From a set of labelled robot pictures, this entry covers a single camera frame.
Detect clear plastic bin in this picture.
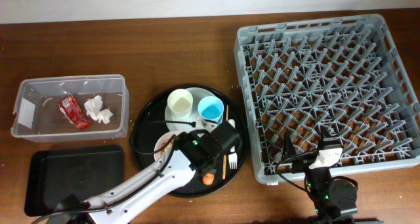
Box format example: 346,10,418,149
11,74,129,143

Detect grey round plate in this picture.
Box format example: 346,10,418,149
165,87,222,132

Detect wooden chopstick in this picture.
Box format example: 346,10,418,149
222,104,229,180

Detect grey dishwasher rack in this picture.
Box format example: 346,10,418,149
234,14,419,185

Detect orange carrot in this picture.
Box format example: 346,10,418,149
202,173,215,186

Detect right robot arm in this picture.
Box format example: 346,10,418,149
280,127,358,223

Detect light blue cup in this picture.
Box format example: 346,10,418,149
198,96,224,122

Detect red snack wrapper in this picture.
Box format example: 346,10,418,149
58,95,91,129

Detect round black serving tray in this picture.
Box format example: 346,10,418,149
130,84,250,198

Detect cream paper cup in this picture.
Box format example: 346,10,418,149
167,89,194,118

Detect black rectangular tray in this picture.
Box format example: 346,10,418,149
24,145,125,217

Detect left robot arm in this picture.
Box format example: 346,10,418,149
34,130,241,223

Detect white plastic fork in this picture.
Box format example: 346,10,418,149
228,119,238,169

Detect pink bowl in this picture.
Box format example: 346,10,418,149
154,131,182,161

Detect white tissue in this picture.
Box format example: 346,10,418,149
84,95,113,124

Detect food scraps with rice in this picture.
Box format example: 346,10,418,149
160,137,173,156

